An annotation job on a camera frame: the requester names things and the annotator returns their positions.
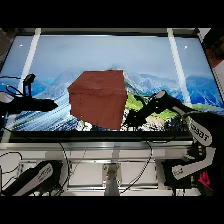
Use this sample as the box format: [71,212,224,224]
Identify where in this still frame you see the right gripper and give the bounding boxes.
[125,108,151,130]

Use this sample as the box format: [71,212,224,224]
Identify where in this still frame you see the black cable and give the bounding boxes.
[54,142,73,196]
[0,150,24,176]
[4,84,25,98]
[119,139,155,196]

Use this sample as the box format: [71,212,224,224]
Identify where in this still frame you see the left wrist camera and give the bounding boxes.
[22,73,37,98]

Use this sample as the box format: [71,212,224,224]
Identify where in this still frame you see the silver frame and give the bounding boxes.
[0,139,201,197]

